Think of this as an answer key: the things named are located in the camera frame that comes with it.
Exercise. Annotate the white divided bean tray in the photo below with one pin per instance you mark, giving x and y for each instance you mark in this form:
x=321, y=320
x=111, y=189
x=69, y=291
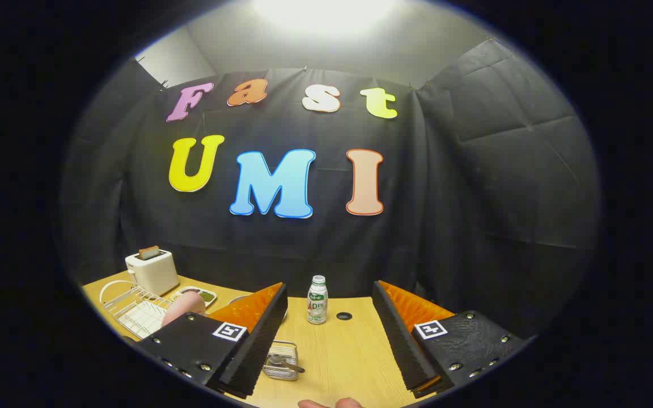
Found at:
x=206, y=296

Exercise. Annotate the white green label bottle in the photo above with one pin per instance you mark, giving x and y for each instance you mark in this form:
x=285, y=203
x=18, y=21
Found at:
x=317, y=303

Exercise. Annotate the brown bread slice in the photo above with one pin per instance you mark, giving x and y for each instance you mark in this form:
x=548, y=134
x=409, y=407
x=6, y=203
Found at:
x=148, y=253

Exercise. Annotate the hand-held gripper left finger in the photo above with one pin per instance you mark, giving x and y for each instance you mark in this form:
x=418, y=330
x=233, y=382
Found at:
x=258, y=345

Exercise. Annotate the black table grommet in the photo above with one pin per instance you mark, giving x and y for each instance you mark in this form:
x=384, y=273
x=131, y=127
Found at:
x=344, y=316

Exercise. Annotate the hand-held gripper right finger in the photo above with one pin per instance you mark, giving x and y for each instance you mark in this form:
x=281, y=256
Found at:
x=403, y=345

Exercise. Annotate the metal spoon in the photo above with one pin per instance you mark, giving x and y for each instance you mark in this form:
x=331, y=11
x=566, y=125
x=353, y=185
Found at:
x=281, y=361

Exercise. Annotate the white toaster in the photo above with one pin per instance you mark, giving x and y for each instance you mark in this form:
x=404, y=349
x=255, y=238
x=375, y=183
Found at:
x=153, y=275

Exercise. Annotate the pink plate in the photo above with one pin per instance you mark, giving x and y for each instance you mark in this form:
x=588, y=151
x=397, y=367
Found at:
x=182, y=309

